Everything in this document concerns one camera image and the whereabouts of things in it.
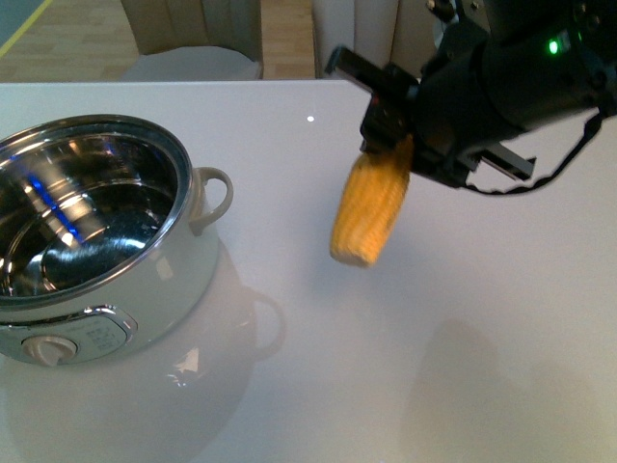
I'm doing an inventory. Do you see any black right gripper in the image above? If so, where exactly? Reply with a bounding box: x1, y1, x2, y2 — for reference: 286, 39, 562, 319
325, 18, 536, 188

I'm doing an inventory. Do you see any yellow corn cob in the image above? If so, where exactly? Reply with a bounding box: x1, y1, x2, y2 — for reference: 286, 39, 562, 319
330, 136, 415, 268

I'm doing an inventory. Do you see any white electric cooking pot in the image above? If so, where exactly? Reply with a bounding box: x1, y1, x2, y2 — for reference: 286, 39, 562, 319
1, 115, 233, 367

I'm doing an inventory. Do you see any beige chair right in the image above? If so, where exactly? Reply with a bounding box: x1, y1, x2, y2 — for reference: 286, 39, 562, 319
311, 0, 439, 78

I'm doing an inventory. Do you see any beige chair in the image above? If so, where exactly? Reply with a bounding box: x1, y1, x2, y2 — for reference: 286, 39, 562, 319
121, 0, 263, 82
311, 0, 439, 78

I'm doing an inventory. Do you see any beige chair left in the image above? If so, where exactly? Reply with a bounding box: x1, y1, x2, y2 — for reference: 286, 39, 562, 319
121, 0, 263, 82

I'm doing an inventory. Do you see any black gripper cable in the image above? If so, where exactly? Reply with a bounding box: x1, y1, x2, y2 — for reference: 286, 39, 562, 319
465, 108, 606, 195

